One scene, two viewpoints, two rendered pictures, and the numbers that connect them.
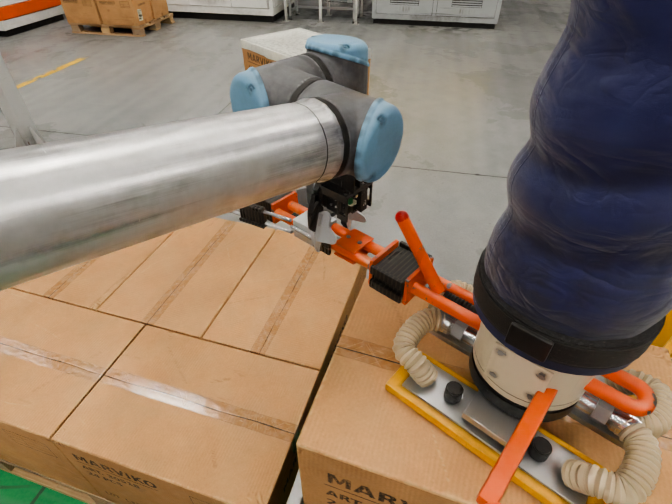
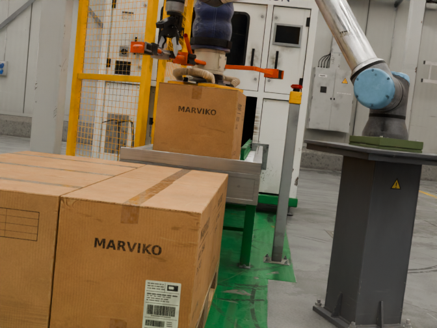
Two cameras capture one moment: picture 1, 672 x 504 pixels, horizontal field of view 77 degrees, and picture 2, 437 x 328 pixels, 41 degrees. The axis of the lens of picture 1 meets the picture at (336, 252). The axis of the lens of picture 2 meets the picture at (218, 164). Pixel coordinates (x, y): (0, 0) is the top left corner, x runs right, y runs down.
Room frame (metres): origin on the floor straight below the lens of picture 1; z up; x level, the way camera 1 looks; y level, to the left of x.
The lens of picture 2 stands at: (1.01, 2.84, 0.81)
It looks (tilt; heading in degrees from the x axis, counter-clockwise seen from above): 5 degrees down; 257
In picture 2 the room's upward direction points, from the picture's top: 6 degrees clockwise
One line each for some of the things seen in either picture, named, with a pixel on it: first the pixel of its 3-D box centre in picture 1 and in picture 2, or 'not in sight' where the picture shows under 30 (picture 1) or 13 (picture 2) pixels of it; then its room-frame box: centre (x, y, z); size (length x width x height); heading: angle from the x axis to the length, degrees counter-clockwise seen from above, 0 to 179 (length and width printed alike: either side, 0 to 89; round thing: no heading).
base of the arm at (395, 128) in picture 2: not in sight; (385, 126); (-0.21, 0.60, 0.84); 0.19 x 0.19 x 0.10
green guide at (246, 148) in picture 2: not in sight; (251, 148); (-0.20, -1.34, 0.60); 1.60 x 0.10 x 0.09; 73
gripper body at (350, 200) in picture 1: (341, 180); (173, 25); (0.65, -0.01, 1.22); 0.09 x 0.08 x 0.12; 48
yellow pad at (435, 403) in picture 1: (492, 423); (222, 85); (0.33, -0.24, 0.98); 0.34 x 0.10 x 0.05; 49
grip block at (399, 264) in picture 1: (400, 271); (184, 58); (0.56, -0.12, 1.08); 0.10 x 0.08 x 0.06; 139
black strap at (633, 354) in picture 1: (561, 291); (211, 43); (0.40, -0.30, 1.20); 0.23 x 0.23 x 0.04
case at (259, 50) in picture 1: (305, 82); not in sight; (2.38, 0.17, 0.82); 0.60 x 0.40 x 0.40; 41
